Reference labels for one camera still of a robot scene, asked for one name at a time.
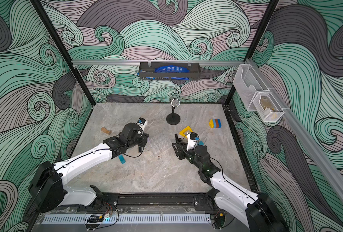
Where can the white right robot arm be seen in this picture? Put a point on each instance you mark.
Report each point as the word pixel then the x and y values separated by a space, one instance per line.
pixel 256 211

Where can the small clear wall bin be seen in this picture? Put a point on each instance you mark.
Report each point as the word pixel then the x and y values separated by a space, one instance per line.
pixel 267 107

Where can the aluminium wall rail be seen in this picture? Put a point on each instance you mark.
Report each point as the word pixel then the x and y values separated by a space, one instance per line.
pixel 138 62

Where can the black microphone stand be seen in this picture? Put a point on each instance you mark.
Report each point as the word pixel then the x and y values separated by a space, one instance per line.
pixel 173 118

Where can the yellow triangular plastic frame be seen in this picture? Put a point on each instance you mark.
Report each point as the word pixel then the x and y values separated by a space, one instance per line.
pixel 185 131

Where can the multicolour toy brick stack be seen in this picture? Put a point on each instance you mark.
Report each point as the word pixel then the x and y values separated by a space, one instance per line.
pixel 215 123

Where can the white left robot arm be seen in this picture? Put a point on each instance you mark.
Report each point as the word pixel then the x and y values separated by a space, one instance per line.
pixel 50 185

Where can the dark metal wall shelf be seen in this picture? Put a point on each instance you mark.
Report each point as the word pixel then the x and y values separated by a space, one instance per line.
pixel 146 72

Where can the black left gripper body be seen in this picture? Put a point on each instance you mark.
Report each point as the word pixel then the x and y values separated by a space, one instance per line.
pixel 142 139

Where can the black corner frame post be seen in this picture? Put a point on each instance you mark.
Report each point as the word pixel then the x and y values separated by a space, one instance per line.
pixel 215 31

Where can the blue item in shelf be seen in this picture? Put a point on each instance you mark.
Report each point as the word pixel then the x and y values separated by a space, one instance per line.
pixel 171 69

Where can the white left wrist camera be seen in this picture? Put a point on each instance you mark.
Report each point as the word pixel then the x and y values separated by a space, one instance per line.
pixel 142 123

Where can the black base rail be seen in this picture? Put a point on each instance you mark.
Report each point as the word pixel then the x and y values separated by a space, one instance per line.
pixel 197 201

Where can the small brown wooden block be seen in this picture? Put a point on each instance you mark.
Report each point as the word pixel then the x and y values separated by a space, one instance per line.
pixel 106 131

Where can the short black lipstick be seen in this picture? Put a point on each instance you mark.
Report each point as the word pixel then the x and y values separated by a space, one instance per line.
pixel 177 138

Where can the black left corner post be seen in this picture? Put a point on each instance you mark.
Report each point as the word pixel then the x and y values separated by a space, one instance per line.
pixel 61 48

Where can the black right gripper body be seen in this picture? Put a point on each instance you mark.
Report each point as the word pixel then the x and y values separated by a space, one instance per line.
pixel 181 148

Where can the white perforated cable tray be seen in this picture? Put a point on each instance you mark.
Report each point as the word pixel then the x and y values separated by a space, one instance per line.
pixel 131 219

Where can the right side aluminium rail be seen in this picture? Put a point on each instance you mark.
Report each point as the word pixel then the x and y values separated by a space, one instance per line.
pixel 308 143

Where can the teal wedge block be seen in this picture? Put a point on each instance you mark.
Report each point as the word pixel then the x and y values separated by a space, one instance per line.
pixel 122 159

